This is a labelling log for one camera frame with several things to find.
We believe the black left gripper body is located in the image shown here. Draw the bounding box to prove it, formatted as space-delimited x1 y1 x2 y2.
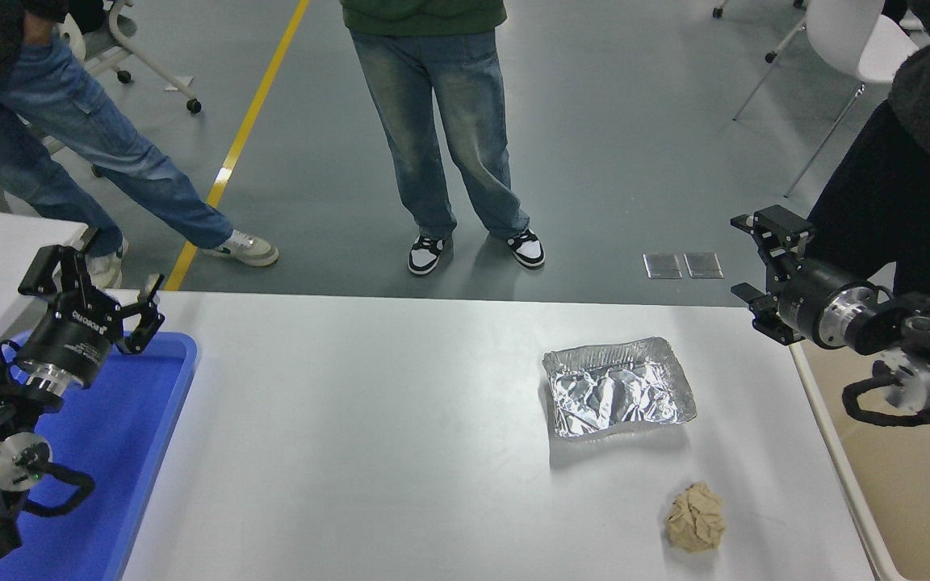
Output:
17 290 124 392

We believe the tan paper ball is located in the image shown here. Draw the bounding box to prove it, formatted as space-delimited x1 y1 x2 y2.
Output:
664 481 727 554

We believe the white rolling chair base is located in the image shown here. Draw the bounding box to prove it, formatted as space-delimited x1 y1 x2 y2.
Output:
711 0 806 65

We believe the grey rolling office chair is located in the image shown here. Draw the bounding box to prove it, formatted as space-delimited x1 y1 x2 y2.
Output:
57 0 203 114

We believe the blue plastic tray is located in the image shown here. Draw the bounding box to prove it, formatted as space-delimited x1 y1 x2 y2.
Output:
0 331 198 581

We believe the foil tray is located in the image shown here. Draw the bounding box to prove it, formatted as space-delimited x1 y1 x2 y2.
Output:
542 336 698 441

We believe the person's hand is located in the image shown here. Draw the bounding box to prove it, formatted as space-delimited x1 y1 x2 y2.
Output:
25 10 60 43

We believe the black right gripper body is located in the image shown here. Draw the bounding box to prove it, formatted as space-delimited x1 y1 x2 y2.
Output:
778 257 845 346

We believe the person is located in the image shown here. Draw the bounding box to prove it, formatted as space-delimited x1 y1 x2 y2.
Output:
804 0 930 307
339 0 547 277
0 0 280 290

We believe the large pale plastic bin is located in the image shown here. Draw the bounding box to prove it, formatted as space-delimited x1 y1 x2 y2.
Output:
788 339 930 581

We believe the white shell chair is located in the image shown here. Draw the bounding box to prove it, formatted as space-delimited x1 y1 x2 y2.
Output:
733 0 922 199

